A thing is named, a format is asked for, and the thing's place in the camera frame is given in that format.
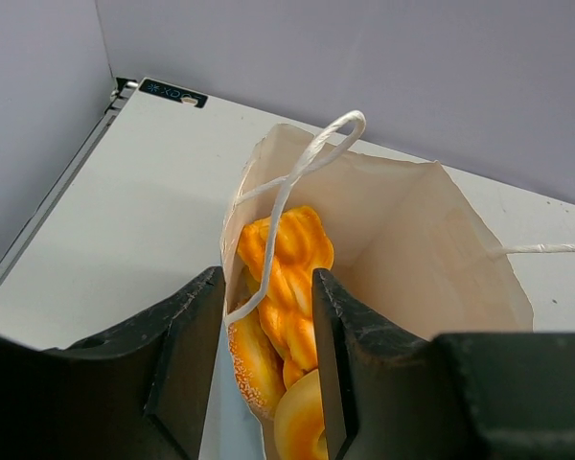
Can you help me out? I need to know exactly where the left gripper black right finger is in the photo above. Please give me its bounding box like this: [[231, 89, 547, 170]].
[[312, 269, 575, 459]]

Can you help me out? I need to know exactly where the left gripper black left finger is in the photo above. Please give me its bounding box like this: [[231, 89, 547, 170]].
[[0, 266, 225, 459]]

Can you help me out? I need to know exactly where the small glazed ring donut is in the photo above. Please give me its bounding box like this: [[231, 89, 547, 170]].
[[273, 369, 329, 460]]

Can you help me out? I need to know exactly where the sugared oval bread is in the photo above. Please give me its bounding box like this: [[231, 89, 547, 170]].
[[228, 310, 286, 421]]

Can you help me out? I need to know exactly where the light blue paper bag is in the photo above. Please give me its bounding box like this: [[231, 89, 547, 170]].
[[195, 109, 575, 460]]

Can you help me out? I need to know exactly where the large glazed ring bread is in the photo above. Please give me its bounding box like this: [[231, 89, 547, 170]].
[[258, 206, 334, 387]]

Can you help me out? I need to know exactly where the blue table logo sticker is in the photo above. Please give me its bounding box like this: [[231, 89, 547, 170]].
[[138, 78, 208, 108]]

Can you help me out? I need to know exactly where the aluminium rail frame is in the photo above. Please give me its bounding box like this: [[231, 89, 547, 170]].
[[0, 78, 139, 286]]

